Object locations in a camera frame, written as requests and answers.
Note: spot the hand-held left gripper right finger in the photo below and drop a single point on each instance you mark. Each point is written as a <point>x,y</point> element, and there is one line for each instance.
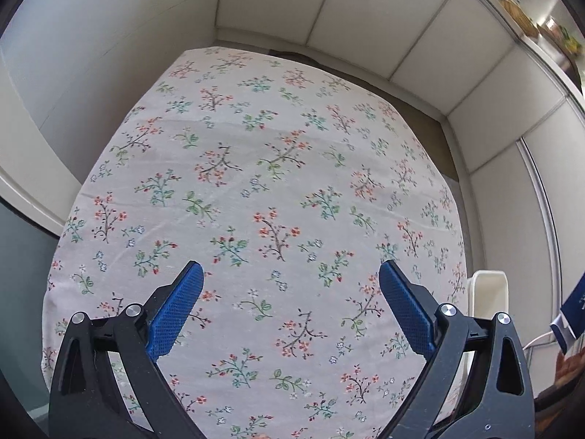
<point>406,306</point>

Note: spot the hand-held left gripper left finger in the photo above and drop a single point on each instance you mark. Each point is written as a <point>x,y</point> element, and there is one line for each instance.
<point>176,315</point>

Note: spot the white trash bin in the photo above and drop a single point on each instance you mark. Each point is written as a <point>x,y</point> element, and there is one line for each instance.
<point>491,292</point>

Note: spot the blue carton box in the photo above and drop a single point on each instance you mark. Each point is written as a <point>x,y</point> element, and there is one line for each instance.
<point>576,311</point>

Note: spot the person's right hand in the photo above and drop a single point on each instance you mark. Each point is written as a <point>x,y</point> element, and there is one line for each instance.
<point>569,370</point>

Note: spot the floral tablecloth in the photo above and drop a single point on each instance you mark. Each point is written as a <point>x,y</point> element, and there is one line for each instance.
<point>274,192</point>

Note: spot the white kitchen cabinet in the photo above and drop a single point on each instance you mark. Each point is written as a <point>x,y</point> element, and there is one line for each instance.
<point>411,32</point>

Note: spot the dark round floor mat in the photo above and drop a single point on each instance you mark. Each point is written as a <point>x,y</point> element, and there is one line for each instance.
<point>292,56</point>

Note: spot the wicker basket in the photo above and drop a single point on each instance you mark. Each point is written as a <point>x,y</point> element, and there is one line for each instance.
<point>518,16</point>

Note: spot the green snack bag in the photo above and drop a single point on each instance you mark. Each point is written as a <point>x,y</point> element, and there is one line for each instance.
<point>569,39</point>

